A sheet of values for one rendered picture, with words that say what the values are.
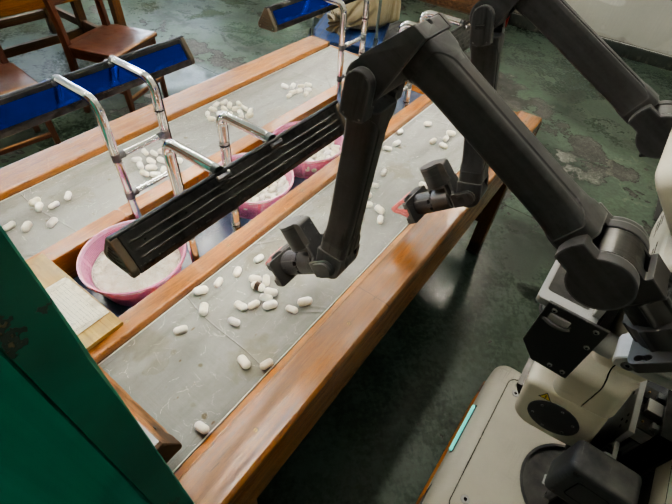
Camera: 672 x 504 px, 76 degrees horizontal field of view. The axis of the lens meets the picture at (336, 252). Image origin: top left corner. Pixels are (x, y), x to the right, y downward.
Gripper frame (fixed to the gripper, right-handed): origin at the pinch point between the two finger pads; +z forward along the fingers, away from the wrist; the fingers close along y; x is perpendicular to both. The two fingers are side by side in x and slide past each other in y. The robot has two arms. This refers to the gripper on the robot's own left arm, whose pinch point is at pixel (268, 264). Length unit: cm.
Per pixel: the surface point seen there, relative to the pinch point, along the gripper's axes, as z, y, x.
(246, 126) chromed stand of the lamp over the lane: -9.3, -7.9, -30.2
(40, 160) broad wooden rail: 73, 9, -51
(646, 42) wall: 4, -484, 77
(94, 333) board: 17.7, 36.0, -8.0
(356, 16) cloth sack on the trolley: 155, -284, -67
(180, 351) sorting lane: 7.8, 26.5, 4.8
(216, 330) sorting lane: 6.1, 17.7, 6.1
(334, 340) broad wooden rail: -14.2, 3.9, 19.4
